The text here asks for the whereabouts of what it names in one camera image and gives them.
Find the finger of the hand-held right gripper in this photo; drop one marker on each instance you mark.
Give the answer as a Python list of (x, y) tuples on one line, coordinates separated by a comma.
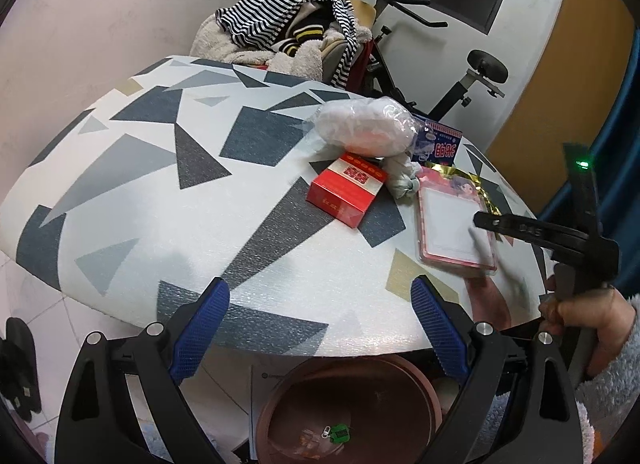
[(530, 231)]

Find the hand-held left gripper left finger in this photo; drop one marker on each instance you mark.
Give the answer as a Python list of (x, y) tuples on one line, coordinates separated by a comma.
[(200, 329)]

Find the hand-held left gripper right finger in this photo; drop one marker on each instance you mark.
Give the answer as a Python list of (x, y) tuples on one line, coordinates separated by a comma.
[(440, 329)]

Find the gold foil packet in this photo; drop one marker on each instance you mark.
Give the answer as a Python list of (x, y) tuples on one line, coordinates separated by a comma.
[(475, 183)]

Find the pink clear card packet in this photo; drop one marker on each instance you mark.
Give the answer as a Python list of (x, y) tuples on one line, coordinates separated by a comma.
[(450, 229)]

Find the brown round bin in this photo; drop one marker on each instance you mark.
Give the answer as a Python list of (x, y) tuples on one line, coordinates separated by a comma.
[(350, 394)]

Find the blue printed packet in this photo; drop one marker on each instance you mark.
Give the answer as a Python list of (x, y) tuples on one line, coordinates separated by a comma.
[(442, 143)]

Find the grey knotted cloth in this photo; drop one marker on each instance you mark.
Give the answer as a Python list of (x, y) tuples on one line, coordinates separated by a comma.
[(405, 178)]

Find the red cardboard box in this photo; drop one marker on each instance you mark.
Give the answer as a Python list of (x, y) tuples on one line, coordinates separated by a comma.
[(345, 191)]

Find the white plastic bag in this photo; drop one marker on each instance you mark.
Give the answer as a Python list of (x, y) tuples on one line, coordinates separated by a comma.
[(362, 126)]

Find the person's right forearm fuzzy sleeve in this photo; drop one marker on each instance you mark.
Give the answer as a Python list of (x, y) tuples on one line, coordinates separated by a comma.
[(612, 394)]

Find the person's right hand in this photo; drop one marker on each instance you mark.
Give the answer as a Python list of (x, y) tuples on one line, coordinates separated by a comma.
[(607, 316)]

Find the blue curtain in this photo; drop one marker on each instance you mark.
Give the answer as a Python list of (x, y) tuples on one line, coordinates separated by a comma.
[(617, 143)]

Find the geometric patterned tablecloth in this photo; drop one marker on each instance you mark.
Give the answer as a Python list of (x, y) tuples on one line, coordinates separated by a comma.
[(150, 204)]

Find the small green item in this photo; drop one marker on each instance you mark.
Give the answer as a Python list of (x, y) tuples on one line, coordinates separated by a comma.
[(340, 433)]

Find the black slipper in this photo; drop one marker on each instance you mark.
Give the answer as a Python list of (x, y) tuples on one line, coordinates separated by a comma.
[(22, 369)]

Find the black exercise bike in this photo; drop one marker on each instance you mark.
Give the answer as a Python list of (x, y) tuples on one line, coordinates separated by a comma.
[(400, 78)]

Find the tan chair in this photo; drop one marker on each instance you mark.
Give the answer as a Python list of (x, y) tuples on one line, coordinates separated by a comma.
[(362, 11)]

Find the cream fleece garment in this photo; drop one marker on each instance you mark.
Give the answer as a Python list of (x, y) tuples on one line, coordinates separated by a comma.
[(215, 41)]

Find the black garment yellow stripe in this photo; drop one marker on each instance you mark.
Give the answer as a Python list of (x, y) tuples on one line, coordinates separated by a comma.
[(302, 38)]

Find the pile of clothes on chair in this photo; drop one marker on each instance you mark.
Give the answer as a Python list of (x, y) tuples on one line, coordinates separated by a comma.
[(260, 8)]

